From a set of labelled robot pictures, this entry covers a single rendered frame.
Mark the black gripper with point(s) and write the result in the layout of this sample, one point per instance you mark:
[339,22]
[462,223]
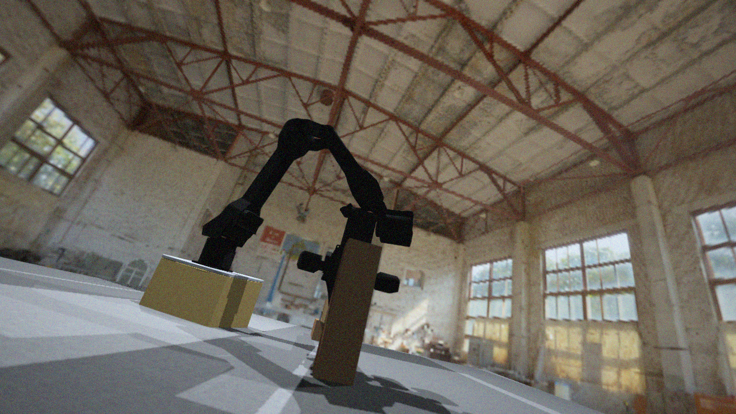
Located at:
[311,262]

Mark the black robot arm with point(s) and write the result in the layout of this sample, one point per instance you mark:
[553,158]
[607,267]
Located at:
[241,218]

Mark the long wooden rail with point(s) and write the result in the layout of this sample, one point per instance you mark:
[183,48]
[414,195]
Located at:
[324,311]

